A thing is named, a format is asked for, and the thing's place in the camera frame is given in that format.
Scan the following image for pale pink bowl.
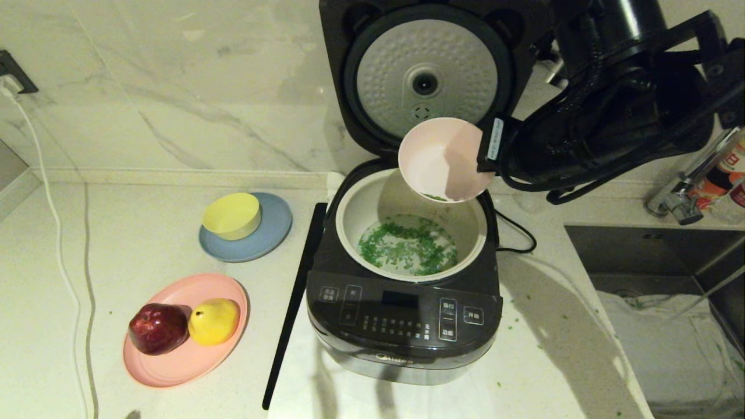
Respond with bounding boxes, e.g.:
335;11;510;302
398;117;496;203

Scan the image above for black rice cooker lid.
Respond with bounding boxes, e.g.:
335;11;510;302
319;0;559;168

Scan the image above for white inner pot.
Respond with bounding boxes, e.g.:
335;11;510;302
335;168;489;284

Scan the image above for black rice cooker body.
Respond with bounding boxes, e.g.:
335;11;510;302
305;160;505;387

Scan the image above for yellow bowl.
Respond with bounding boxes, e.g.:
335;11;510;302
201;193;262;242

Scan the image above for green chopped vegetables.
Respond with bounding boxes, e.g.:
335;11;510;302
357;214;459;277

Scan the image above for stainless steel sink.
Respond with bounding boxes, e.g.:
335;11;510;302
563;224;745;419

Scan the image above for chrome faucet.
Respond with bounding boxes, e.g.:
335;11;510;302
644;125;745;226

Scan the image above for red white label bottle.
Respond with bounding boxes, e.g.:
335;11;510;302
696;137;745;210

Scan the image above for white cloth in sink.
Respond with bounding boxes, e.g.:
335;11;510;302
597;293;745;411

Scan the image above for blue plate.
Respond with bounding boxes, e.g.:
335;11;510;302
198;192;293;264

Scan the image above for black tray edge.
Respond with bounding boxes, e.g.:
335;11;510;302
261;202;328;411

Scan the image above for yellow pear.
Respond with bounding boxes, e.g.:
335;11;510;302
187;297;241;347

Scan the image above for red apple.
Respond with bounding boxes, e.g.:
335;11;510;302
128;303;191;356

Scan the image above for pink plate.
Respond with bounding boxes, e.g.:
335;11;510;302
122;273;250;389

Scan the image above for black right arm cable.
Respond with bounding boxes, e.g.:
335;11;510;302
499;87;745;205

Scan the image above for black power cable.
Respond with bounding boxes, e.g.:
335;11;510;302
495;208;537;254

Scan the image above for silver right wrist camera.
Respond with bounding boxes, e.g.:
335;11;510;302
543;55;570;88

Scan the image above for white power cable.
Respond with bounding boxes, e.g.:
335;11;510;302
0;79;97;419

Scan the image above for black wall socket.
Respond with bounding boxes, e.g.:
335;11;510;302
0;49;37;95

